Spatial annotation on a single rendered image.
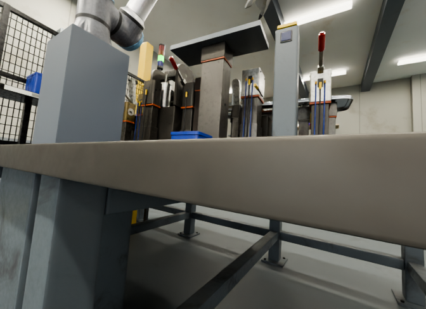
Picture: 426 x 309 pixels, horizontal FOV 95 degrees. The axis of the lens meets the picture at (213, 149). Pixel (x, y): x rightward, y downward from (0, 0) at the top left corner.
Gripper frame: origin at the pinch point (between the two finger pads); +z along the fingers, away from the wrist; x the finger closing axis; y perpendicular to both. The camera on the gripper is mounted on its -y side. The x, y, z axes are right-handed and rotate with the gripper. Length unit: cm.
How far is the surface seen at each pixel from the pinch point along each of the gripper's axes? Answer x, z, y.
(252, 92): 5.7, 23.3, -18.4
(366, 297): -30, 88, -130
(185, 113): 14.5, 46.6, 1.6
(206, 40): 19.2, 14.7, 3.0
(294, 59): 17.4, 5.7, -28.1
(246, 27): 17.7, 5.0, -8.6
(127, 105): 11, 71, 44
